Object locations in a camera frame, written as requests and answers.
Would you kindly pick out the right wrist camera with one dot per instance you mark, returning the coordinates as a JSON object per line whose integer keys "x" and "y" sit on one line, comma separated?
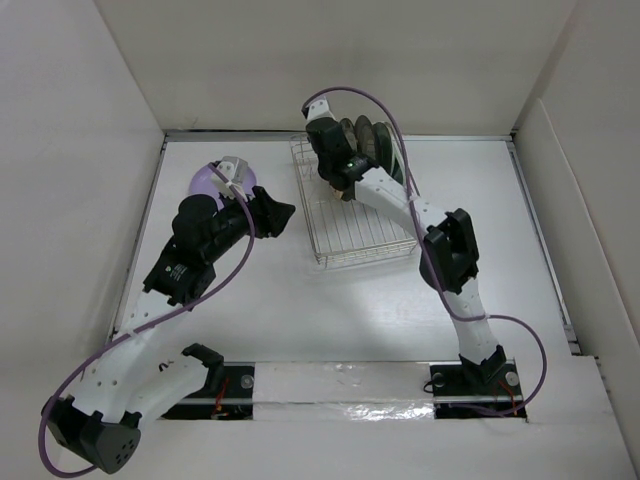
{"x": 317, "y": 108}

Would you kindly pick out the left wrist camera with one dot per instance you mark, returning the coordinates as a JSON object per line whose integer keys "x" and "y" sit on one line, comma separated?
{"x": 231, "y": 173}

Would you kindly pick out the tan plate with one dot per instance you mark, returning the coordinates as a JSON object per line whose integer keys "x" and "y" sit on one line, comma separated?
{"x": 342, "y": 195}

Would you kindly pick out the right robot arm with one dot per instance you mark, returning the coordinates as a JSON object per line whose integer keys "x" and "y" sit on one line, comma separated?
{"x": 448, "y": 264}

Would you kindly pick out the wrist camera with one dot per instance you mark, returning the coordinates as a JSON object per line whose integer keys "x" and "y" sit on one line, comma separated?
{"x": 317, "y": 108}
{"x": 231, "y": 173}

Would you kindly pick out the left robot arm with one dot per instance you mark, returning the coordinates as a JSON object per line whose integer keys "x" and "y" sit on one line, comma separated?
{"x": 101, "y": 409}

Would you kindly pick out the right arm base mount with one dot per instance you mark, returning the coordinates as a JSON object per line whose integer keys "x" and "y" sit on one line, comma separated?
{"x": 455, "y": 398}

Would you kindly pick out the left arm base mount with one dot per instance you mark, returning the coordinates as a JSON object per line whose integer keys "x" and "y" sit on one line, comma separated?
{"x": 231, "y": 399}

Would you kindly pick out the purple plate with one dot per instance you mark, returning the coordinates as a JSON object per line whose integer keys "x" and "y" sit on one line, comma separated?
{"x": 202, "y": 182}

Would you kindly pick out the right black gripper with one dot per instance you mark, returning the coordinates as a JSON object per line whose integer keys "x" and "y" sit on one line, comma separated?
{"x": 341, "y": 131}

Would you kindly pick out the black rimmed patterned plate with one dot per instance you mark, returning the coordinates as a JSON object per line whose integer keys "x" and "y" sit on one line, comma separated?
{"x": 349, "y": 132}

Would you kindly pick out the teal rectangular plate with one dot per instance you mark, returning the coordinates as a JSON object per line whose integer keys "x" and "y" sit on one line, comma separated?
{"x": 398, "y": 171}

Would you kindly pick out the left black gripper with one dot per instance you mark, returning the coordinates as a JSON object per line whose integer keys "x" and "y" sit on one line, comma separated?
{"x": 267, "y": 216}

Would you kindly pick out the wire dish rack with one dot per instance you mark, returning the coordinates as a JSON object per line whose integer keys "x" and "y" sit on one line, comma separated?
{"x": 342, "y": 233}

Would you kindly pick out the teal round flower plate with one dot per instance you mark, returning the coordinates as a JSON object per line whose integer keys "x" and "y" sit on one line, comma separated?
{"x": 385, "y": 148}

